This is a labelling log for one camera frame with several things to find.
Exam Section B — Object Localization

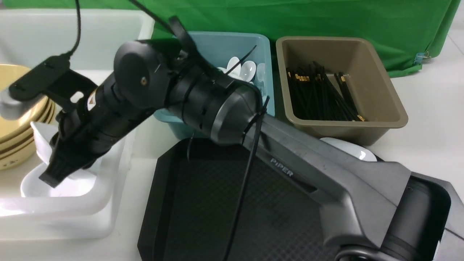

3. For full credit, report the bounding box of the stacked yellow bowl top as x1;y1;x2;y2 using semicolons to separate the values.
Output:
0;99;55;154

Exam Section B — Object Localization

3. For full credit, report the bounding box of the yellow noodle bowl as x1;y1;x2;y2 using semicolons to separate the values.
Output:
0;64;50;142

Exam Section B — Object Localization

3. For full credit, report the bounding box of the pile of white spoons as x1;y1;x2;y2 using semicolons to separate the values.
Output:
228;61;266;95

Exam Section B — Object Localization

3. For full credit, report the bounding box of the stacked yellow bowl bottom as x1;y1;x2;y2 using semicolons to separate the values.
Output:
0;120;36;171

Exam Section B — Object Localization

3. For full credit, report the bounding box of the pile of black chopsticks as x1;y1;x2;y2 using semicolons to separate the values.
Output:
286;61;366;122

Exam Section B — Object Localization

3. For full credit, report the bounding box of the white square dish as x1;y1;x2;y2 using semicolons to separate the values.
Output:
30;122;102;180
320;137;377;162

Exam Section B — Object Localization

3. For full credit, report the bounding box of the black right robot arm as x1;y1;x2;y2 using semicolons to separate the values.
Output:
37;35;463;261

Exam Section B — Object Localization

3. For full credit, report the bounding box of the blue binder clip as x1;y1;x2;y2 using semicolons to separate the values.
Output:
413;51;432;65

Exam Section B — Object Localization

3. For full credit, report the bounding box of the brown plastic bin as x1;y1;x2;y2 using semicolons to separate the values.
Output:
276;36;408;146

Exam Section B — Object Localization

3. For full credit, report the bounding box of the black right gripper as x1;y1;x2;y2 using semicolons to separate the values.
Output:
39;71;160;188

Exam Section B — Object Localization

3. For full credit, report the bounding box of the white dish in tub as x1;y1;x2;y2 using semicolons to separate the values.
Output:
20;163;96;197

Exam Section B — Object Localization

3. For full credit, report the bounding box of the stacked yellow bowl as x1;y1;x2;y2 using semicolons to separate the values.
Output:
0;99;55;154
0;120;36;171

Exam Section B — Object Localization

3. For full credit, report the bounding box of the teal plastic bin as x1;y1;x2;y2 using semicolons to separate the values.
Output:
152;32;275;140

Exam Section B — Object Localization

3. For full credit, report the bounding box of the black serving tray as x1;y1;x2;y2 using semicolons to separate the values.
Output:
137;138;338;261

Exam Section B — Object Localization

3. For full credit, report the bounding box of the large white plastic tub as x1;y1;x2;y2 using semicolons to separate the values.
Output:
1;9;155;241

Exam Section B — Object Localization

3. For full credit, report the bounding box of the green backdrop cloth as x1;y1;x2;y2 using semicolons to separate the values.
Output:
3;0;460;78

